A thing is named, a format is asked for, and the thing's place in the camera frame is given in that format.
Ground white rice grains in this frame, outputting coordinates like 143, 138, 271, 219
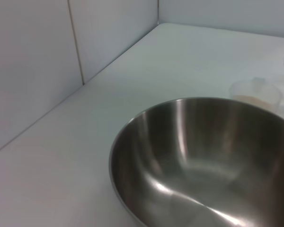
234, 94, 273, 111

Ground stainless steel mixing bowl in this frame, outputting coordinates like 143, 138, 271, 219
108, 96, 284, 227

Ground clear plastic measuring cup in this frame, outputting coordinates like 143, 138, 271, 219
229, 77, 283, 113

